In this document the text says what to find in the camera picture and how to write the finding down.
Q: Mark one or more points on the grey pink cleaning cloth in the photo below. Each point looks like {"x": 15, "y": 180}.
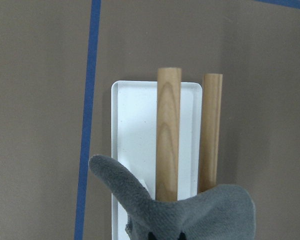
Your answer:
{"x": 225, "y": 212}

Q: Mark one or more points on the white rectangular tray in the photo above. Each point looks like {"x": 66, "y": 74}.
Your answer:
{"x": 134, "y": 126}

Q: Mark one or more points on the wooden rod near tray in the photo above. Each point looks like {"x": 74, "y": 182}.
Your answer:
{"x": 167, "y": 133}

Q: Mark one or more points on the wooden rod far side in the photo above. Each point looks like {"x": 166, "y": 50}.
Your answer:
{"x": 209, "y": 133}

